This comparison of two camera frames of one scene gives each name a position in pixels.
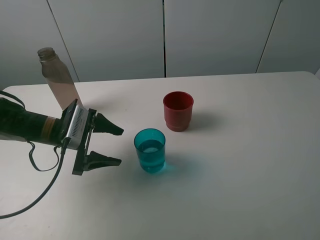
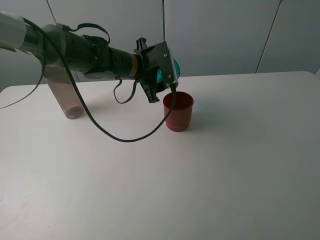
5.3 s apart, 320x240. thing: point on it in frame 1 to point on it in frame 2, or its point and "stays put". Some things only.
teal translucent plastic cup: (151, 144) to (177, 69)
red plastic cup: (178, 110) stays put
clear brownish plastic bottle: (58, 77) stays put
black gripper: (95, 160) to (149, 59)
